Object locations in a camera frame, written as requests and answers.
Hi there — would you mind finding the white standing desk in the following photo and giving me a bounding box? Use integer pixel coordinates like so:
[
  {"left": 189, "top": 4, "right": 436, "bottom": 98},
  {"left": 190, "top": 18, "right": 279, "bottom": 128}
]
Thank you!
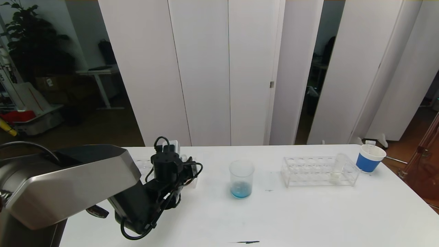
[{"left": 76, "top": 64, "right": 126, "bottom": 110}]

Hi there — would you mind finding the clear acrylic test tube rack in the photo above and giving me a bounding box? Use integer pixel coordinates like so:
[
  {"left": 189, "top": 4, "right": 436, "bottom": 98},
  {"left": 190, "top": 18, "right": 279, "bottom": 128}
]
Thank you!
[
  {"left": 135, "top": 156, "right": 202, "bottom": 189},
  {"left": 281, "top": 156, "right": 361, "bottom": 187}
]

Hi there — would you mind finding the dark green potted plant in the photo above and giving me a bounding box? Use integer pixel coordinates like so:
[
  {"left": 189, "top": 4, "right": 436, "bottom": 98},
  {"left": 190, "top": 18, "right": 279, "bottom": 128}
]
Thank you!
[{"left": 0, "top": 0, "right": 78, "bottom": 83}]

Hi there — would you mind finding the brown metal stand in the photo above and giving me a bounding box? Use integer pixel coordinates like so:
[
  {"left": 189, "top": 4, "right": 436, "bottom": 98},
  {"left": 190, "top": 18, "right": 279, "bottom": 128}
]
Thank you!
[{"left": 398, "top": 113, "right": 439, "bottom": 210}]

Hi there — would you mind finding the white machine column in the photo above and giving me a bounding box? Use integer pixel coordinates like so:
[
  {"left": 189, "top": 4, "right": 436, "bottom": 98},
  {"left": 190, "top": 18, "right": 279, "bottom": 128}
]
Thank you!
[{"left": 0, "top": 34, "right": 24, "bottom": 111}]

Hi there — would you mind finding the yellow tool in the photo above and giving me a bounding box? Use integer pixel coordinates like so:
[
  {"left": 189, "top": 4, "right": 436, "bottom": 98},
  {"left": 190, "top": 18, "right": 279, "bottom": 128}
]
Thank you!
[{"left": 0, "top": 118, "right": 18, "bottom": 137}]

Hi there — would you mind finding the white partition foot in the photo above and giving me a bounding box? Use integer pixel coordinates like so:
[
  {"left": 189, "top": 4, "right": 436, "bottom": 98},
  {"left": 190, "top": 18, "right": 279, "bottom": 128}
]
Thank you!
[{"left": 357, "top": 134, "right": 389, "bottom": 149}]

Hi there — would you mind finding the white machine base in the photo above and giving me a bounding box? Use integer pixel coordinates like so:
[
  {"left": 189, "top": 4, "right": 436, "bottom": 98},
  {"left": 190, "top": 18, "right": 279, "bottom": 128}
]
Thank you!
[{"left": 10, "top": 82, "right": 66, "bottom": 135}]

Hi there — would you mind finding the white partition panel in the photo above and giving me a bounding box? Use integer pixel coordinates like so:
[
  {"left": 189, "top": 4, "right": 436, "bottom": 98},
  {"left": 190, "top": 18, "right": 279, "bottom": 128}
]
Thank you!
[
  {"left": 349, "top": 0, "right": 424, "bottom": 143},
  {"left": 269, "top": 0, "right": 324, "bottom": 146},
  {"left": 168, "top": 0, "right": 231, "bottom": 147},
  {"left": 307, "top": 0, "right": 406, "bottom": 145},
  {"left": 228, "top": 0, "right": 286, "bottom": 146},
  {"left": 98, "top": 0, "right": 191, "bottom": 147},
  {"left": 365, "top": 0, "right": 439, "bottom": 143}
]

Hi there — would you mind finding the brown cardboard box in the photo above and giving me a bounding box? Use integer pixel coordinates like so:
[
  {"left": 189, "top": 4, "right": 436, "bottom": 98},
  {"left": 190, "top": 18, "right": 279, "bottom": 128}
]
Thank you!
[{"left": 35, "top": 75, "right": 69, "bottom": 91}]

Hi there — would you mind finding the black backpack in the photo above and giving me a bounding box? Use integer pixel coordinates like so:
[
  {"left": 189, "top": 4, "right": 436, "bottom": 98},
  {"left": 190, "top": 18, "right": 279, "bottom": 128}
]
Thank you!
[{"left": 98, "top": 38, "right": 118, "bottom": 66}]

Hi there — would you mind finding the test tube with pale yellow pigment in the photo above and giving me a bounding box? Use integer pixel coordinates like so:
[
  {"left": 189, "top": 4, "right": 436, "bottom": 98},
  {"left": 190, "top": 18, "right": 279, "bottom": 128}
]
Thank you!
[{"left": 330, "top": 153, "right": 348, "bottom": 184}]

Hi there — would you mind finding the clear plastic beaker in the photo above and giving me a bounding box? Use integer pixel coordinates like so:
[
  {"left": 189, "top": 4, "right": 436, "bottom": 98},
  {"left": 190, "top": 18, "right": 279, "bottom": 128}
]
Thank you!
[{"left": 229, "top": 160, "right": 255, "bottom": 199}]

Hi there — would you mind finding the paper cup with blue band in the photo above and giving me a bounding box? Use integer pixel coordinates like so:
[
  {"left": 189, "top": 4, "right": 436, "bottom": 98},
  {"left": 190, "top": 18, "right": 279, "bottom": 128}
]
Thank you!
[{"left": 356, "top": 144, "right": 387, "bottom": 174}]

